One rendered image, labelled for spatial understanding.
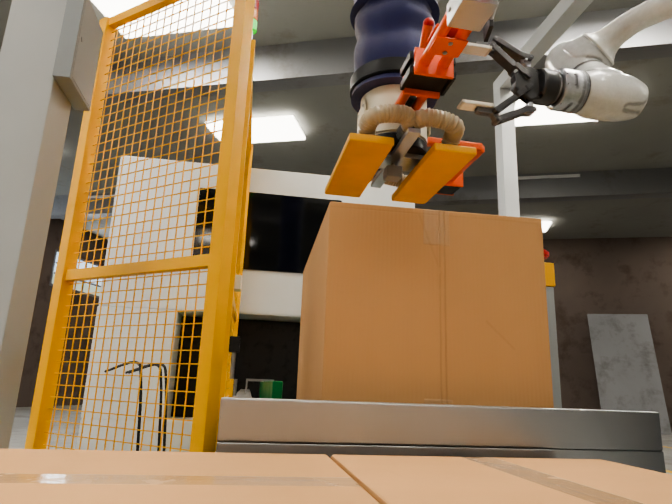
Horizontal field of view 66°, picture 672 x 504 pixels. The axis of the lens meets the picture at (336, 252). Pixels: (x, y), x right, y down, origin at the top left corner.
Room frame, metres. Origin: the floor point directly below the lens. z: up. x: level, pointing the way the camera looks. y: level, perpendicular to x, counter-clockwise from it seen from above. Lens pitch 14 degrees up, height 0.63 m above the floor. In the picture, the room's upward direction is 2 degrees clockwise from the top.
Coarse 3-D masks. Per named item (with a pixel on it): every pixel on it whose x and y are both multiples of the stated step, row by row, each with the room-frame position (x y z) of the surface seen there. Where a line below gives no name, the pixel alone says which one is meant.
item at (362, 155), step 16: (352, 144) 1.03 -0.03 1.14; (368, 144) 1.02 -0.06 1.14; (384, 144) 1.02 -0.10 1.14; (352, 160) 1.11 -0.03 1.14; (368, 160) 1.11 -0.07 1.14; (336, 176) 1.21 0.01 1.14; (352, 176) 1.20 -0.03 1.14; (368, 176) 1.20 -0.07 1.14; (336, 192) 1.32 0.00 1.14; (352, 192) 1.32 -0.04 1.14
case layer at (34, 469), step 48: (0, 480) 0.48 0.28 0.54; (48, 480) 0.48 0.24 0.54; (96, 480) 0.49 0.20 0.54; (144, 480) 0.50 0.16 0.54; (192, 480) 0.51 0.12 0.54; (240, 480) 0.52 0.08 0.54; (288, 480) 0.53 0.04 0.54; (336, 480) 0.54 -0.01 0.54; (384, 480) 0.55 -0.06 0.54; (432, 480) 0.56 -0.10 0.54; (480, 480) 0.57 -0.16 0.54; (528, 480) 0.58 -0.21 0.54; (576, 480) 0.59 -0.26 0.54; (624, 480) 0.60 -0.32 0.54
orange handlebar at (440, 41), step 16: (432, 32) 0.84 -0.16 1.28; (448, 32) 0.83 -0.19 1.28; (464, 32) 0.81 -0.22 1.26; (432, 48) 0.85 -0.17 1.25; (448, 48) 0.85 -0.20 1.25; (448, 64) 0.90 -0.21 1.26; (400, 96) 1.04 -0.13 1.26; (432, 144) 1.25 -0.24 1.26; (464, 144) 1.26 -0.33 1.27; (480, 144) 1.27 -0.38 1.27
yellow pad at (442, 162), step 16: (448, 144) 1.05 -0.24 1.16; (432, 160) 1.09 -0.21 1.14; (448, 160) 1.09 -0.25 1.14; (464, 160) 1.09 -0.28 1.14; (416, 176) 1.19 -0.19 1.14; (432, 176) 1.19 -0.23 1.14; (448, 176) 1.18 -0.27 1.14; (400, 192) 1.30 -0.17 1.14; (416, 192) 1.30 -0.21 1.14; (432, 192) 1.29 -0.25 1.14
